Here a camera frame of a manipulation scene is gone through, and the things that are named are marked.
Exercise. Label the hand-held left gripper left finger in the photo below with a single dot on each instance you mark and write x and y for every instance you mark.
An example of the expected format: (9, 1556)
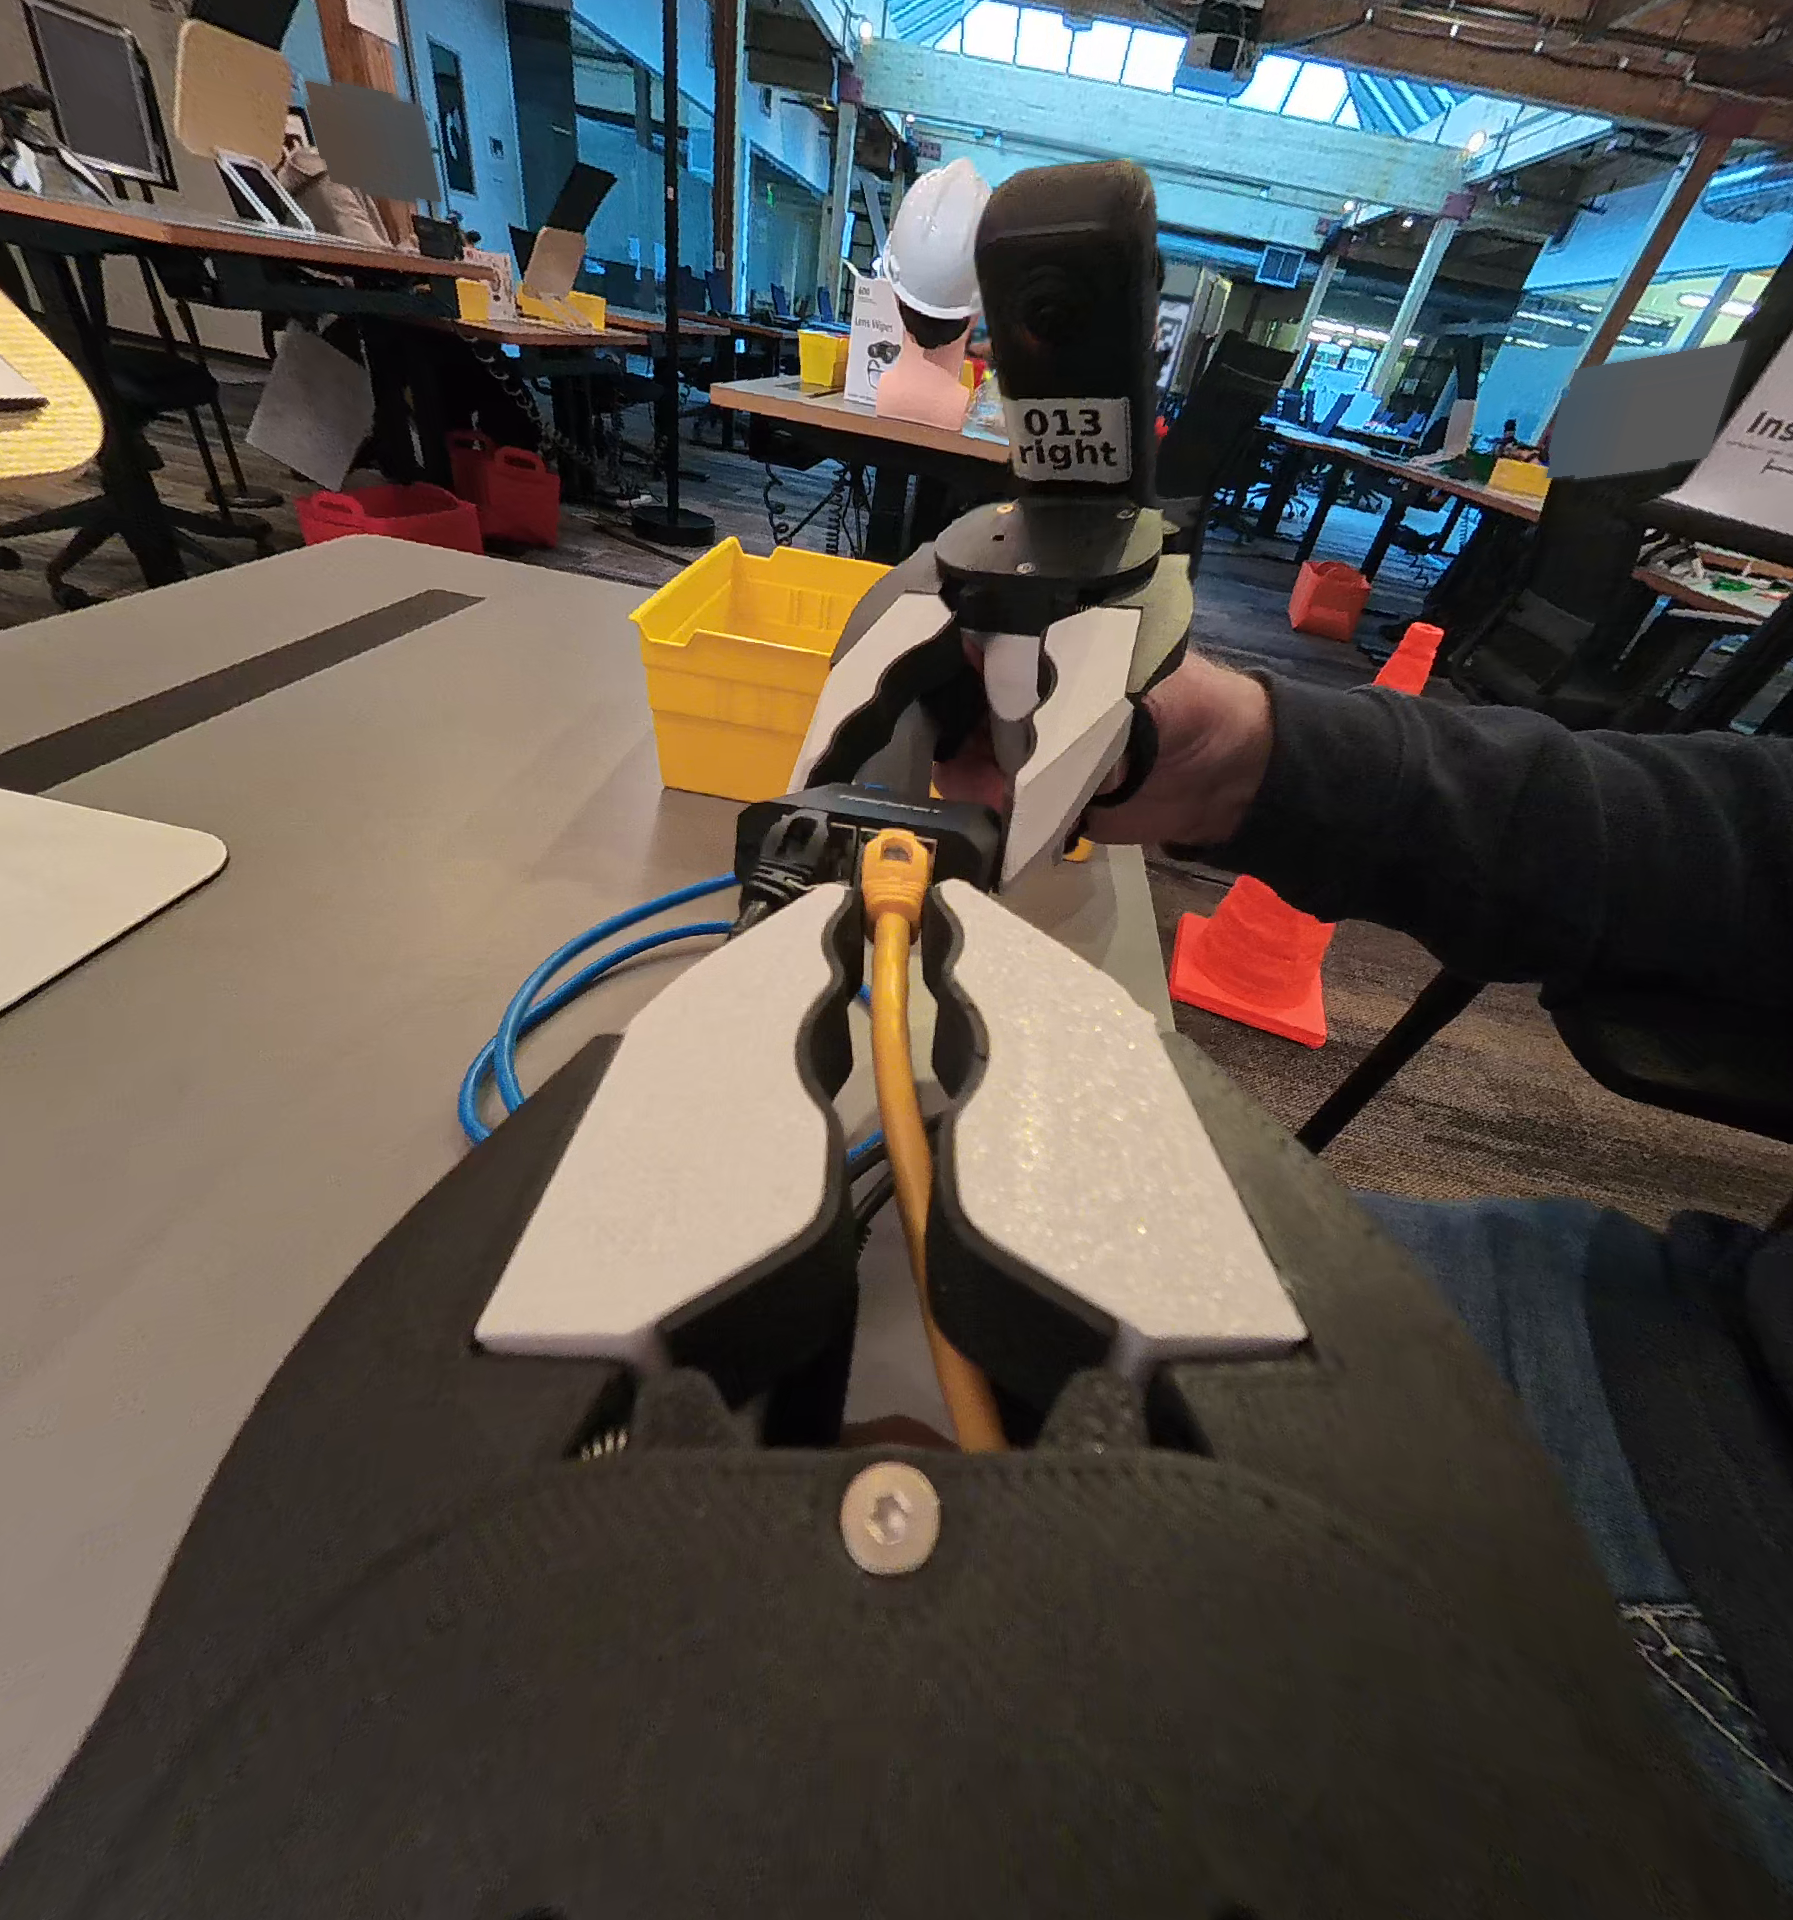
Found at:
(687, 1171)

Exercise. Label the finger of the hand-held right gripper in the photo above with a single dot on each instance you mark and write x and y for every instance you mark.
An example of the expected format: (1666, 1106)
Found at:
(873, 660)
(1091, 704)

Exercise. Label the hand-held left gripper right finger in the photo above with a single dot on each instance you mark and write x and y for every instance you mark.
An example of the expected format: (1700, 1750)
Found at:
(1121, 1171)

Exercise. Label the yellow plastic bin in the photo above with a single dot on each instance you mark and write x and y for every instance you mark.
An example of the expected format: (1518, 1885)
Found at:
(730, 675)

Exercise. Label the black network adapter box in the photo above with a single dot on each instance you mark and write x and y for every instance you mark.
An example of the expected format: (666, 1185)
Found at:
(911, 818)

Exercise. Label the person's right forearm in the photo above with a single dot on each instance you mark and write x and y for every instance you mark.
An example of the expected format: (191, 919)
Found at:
(1511, 840)

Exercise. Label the person's right hand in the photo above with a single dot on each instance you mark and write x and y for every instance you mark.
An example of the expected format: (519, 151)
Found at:
(1198, 765)

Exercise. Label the white hard hat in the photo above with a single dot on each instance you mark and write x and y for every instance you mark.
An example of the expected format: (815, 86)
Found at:
(934, 232)

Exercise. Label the pale mannequin head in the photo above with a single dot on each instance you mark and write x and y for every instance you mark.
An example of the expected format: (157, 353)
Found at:
(928, 374)

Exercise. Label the orange traffic cone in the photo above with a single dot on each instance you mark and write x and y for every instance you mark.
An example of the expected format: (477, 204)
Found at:
(1256, 961)

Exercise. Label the small yellow bin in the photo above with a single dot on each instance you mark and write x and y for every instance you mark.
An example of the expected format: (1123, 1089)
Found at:
(1519, 477)
(559, 308)
(825, 357)

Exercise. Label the orange plastic bin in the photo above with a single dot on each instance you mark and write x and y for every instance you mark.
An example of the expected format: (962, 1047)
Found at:
(1328, 600)

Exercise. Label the black pole stand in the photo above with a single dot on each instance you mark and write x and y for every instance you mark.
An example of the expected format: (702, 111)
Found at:
(674, 301)

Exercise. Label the red plastic container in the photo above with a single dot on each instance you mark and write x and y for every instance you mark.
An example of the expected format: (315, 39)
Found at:
(514, 488)

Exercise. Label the person's blue jeans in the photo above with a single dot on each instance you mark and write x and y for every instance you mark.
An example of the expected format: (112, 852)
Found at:
(1556, 1350)

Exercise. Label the red plastic bin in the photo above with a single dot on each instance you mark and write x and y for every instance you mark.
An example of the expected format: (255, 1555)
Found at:
(387, 519)

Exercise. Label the white paper sheet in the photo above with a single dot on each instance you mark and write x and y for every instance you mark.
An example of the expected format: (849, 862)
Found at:
(311, 404)

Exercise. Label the white document stand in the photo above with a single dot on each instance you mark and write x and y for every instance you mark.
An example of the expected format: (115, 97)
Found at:
(56, 901)

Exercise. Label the long wooden desk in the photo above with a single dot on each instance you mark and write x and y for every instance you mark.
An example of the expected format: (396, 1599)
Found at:
(160, 228)

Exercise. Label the grey desktop monitor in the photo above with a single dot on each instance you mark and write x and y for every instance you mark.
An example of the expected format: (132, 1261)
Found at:
(95, 90)

